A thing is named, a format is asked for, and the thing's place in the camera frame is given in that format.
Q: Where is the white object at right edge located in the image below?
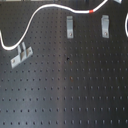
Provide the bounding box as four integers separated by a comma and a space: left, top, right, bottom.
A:
125, 13, 128, 37

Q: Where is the metal piece at top right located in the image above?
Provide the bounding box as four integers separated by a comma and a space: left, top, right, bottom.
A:
113, 0, 123, 4

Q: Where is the left metal cable clip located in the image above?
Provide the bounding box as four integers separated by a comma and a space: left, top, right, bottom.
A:
11, 43, 33, 68

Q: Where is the metal cable clip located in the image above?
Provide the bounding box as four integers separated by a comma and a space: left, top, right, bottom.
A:
11, 43, 33, 68
101, 15, 109, 38
66, 16, 73, 39

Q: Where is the middle metal cable clip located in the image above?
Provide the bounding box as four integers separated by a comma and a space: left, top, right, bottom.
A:
66, 16, 73, 39

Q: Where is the right metal cable clip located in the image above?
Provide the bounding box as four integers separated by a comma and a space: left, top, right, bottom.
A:
101, 15, 109, 38

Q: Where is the white cable with red band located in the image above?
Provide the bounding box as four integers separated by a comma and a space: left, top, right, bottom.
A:
0, 0, 110, 51

